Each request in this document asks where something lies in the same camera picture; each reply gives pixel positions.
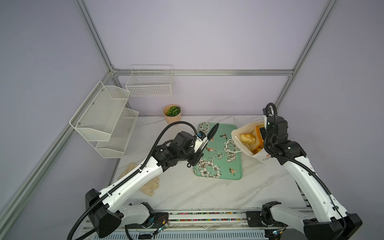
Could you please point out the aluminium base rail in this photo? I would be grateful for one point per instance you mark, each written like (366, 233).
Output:
(207, 220)

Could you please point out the white paper bag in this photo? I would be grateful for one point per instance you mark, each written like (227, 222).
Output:
(249, 144)

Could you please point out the potted green plant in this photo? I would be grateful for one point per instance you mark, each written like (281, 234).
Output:
(172, 113)

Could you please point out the white two-tier mesh shelf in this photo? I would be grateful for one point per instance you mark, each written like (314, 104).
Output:
(105, 121)

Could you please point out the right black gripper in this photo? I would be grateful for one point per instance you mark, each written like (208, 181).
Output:
(262, 131)

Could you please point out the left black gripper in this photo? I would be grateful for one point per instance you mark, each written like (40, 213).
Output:
(193, 162)

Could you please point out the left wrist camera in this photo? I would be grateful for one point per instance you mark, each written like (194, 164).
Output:
(200, 142)

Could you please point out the green floral tray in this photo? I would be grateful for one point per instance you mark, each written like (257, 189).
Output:
(222, 159)

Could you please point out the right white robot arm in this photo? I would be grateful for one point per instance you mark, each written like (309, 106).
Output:
(330, 219)

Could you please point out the yellow fake bread roll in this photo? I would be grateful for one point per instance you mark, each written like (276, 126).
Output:
(248, 138)

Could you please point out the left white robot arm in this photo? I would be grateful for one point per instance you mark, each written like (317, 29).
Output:
(105, 208)

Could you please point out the white wire basket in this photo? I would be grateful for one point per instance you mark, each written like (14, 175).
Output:
(151, 81)

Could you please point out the fake toast slice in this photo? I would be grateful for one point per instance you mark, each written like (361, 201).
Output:
(259, 143)

